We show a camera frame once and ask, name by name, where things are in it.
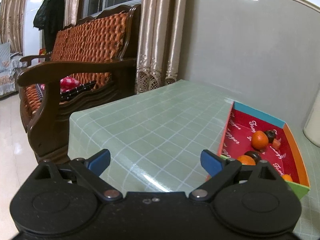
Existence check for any orange tangerine near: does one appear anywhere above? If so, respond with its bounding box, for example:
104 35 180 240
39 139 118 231
237 155 256 166

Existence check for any beige satin curtain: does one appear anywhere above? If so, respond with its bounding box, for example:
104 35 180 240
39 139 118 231
135 0 186 93

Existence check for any dark mangosteen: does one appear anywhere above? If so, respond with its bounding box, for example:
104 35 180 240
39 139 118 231
264 130 276 144
245 151 261 163

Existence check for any red white checkered cloth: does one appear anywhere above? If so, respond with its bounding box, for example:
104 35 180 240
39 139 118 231
41 76 83 93

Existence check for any grey sofa with cover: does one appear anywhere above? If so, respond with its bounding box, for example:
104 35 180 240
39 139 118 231
0 42 26 98

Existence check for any dark mangosteen near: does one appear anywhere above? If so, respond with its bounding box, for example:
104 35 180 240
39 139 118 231
245 151 261 163

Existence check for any wooden sofa orange cushion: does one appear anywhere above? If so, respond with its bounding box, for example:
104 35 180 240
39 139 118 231
17 5 141 164

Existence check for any orange tangerine in tray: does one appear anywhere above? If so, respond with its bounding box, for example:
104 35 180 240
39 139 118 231
251 131 268 150

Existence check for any green checkered tablecloth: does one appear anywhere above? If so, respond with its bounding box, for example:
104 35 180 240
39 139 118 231
68 81 319 239

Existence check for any red cardboard tray box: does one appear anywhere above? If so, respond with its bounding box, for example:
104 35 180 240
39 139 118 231
216 102 310 198

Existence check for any white refrigerator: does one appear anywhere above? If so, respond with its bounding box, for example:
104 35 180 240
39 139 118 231
22 0 44 56

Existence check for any dark mangosteen far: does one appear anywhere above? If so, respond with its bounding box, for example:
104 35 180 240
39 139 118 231
264 130 276 144

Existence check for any white thermos jug grey lid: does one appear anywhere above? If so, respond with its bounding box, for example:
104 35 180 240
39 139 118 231
303 103 320 147

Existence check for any black jacket hanging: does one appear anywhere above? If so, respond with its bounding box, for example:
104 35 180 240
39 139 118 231
33 0 65 53

